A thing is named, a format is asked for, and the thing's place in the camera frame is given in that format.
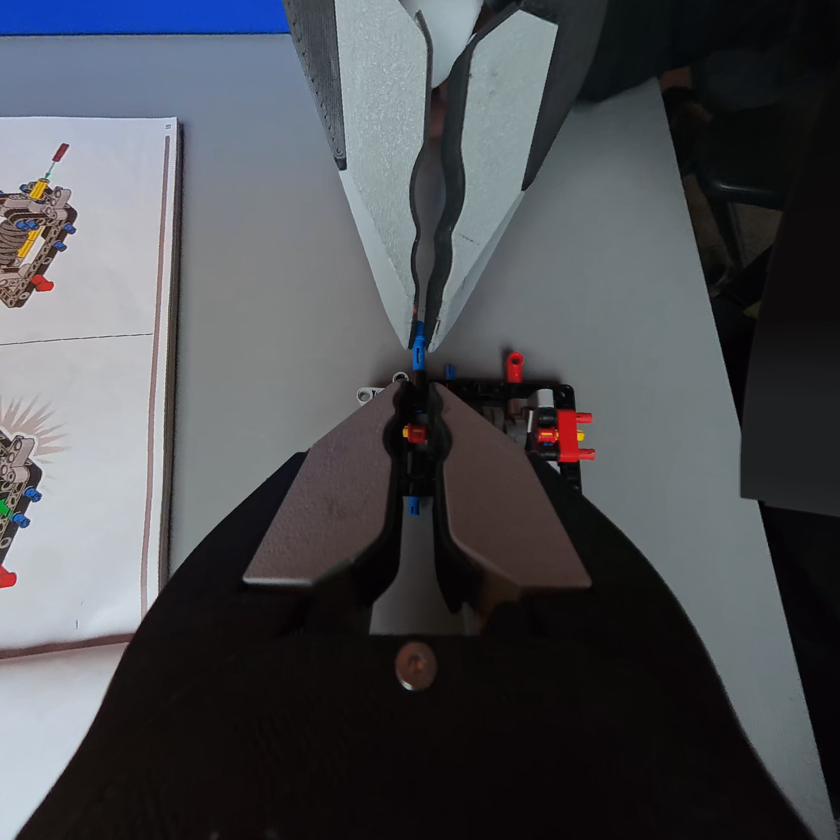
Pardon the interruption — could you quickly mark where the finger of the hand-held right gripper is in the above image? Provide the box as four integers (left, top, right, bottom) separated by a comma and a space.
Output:
423, 0, 560, 354
333, 0, 435, 350

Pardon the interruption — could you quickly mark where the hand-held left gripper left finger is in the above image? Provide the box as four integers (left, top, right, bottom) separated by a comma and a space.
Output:
241, 381, 413, 608

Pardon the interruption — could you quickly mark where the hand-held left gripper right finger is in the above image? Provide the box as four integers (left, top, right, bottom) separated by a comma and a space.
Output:
427, 382, 593, 618

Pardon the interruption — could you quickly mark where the black lego frame assembly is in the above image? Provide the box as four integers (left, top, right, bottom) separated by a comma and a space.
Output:
356, 351, 596, 519

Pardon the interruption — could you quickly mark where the lego instruction booklet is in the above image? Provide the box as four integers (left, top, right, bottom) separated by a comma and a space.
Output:
0, 117, 185, 659

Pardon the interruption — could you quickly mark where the blue plastic tray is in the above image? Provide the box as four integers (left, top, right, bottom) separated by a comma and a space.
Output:
0, 0, 290, 37

